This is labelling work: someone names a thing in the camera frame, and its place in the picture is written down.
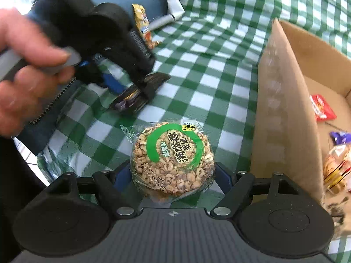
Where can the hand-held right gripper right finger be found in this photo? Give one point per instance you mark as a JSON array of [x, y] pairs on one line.
[[223, 176]]

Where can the dark snack packet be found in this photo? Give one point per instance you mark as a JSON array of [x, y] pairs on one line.
[[131, 100]]

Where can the grey marker pen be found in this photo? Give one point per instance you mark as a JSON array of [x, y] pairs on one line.
[[163, 21]]

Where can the brown cardboard box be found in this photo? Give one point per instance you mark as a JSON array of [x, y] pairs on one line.
[[282, 120]]

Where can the round puffed grain cake packet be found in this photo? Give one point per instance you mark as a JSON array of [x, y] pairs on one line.
[[171, 159]]

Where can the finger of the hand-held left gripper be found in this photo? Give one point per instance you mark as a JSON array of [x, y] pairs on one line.
[[111, 83], [142, 54]]

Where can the red snack packet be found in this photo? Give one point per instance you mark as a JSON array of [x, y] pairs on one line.
[[322, 108]]

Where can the green white checked cloth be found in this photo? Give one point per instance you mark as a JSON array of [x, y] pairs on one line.
[[219, 68]]

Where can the person's left hand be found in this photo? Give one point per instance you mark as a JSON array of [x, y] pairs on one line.
[[27, 60]]

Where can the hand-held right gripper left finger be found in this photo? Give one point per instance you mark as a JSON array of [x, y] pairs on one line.
[[124, 176]]

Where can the clear cookie packet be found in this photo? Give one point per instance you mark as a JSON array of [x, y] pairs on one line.
[[338, 169]]

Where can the yellow snack packet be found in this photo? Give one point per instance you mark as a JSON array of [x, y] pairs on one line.
[[144, 24]]

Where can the purple snack packet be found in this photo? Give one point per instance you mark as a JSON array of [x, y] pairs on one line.
[[341, 137]]

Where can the dark blue zippered bag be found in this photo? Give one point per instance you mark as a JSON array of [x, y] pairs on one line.
[[46, 126]]

